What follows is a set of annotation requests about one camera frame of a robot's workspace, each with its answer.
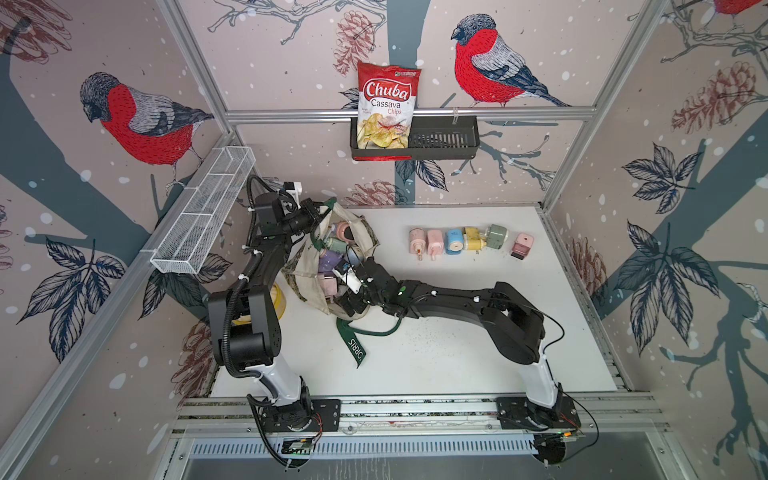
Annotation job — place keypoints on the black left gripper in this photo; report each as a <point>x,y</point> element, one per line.
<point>308,209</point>

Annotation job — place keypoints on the black wire wall basket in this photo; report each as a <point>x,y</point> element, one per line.
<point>431,138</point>

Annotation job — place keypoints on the cream green-handled tote bag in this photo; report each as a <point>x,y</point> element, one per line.
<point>320,290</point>

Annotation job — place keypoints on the white wire mesh shelf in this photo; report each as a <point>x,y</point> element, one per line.
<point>192,234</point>

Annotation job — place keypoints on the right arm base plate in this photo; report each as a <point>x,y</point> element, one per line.
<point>517,412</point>

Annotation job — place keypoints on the yellow bowl with buns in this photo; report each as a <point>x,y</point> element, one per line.
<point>279,302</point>

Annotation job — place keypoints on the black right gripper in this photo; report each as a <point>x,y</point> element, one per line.
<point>348,301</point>

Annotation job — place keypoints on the pink square pencil sharpener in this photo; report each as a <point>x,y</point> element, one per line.
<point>522,246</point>

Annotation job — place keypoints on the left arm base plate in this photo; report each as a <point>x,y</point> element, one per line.
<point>300,417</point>

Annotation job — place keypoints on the green pencil sharpener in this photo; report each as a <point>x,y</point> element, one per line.
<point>496,236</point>

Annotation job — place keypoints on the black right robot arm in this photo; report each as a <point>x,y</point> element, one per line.
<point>515,327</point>

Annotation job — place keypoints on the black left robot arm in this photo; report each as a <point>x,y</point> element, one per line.
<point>246,337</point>

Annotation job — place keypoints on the red Chuba cassava chips bag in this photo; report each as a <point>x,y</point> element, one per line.
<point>386,105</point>

